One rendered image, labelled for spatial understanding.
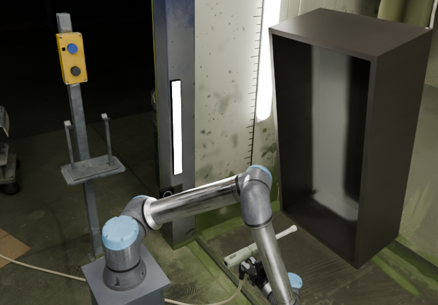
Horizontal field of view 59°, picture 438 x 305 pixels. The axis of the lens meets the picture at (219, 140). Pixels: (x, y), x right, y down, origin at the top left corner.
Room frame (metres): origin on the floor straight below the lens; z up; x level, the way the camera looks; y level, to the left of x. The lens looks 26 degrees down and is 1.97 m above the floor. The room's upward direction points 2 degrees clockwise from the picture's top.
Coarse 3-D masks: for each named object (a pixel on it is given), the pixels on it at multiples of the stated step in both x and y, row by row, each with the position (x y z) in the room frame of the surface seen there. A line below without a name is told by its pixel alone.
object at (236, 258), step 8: (288, 232) 1.73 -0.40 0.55; (248, 248) 1.58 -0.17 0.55; (256, 248) 1.58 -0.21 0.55; (232, 256) 1.51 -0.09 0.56; (240, 256) 1.52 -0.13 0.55; (248, 256) 1.55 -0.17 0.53; (224, 264) 1.51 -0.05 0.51; (232, 264) 1.49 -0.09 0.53; (240, 264) 1.52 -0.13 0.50; (240, 272) 1.56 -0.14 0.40
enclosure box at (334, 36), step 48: (288, 48) 1.97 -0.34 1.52; (336, 48) 1.55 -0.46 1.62; (384, 48) 1.46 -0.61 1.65; (288, 96) 2.00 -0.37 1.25; (336, 96) 2.04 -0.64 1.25; (384, 96) 1.46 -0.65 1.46; (288, 144) 2.03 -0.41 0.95; (336, 144) 2.07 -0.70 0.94; (384, 144) 1.51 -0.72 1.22; (288, 192) 2.06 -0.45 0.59; (336, 192) 2.10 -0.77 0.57; (384, 192) 1.58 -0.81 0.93; (336, 240) 1.76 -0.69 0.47; (384, 240) 1.66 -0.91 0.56
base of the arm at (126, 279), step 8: (136, 264) 1.26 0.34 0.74; (144, 264) 1.32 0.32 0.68; (104, 272) 1.25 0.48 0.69; (112, 272) 1.22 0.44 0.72; (120, 272) 1.22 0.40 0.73; (128, 272) 1.23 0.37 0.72; (136, 272) 1.24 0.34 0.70; (144, 272) 1.28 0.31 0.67; (104, 280) 1.23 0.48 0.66; (112, 280) 1.21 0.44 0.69; (120, 280) 1.21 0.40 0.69; (128, 280) 1.21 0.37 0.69; (136, 280) 1.23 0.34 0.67; (112, 288) 1.20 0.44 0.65; (120, 288) 1.20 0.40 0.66; (128, 288) 1.20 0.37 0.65
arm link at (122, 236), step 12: (120, 216) 1.35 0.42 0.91; (108, 228) 1.28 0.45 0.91; (120, 228) 1.28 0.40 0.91; (132, 228) 1.28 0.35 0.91; (144, 228) 1.36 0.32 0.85; (108, 240) 1.23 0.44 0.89; (120, 240) 1.22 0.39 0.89; (132, 240) 1.25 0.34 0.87; (108, 252) 1.23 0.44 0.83; (120, 252) 1.22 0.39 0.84; (132, 252) 1.24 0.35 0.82; (108, 264) 1.23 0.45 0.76; (120, 264) 1.22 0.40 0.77; (132, 264) 1.24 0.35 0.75
